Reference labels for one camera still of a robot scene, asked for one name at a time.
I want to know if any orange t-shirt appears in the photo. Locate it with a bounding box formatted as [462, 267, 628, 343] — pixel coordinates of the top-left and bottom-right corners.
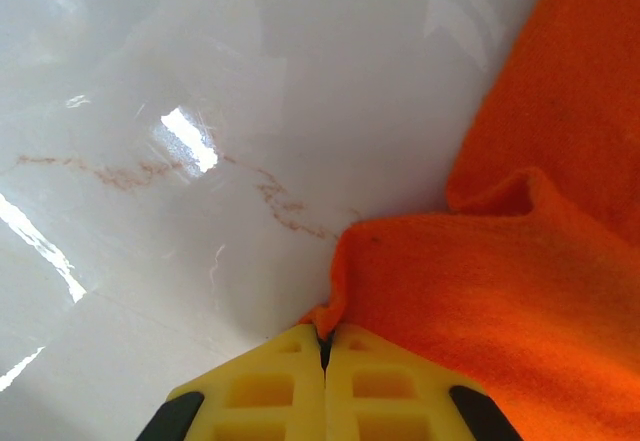
[299, 0, 640, 441]

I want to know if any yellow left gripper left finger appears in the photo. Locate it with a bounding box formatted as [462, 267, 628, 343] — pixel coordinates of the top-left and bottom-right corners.
[135, 323, 329, 441]

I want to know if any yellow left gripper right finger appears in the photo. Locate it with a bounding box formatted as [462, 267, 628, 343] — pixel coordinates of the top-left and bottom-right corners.
[323, 323, 524, 441]

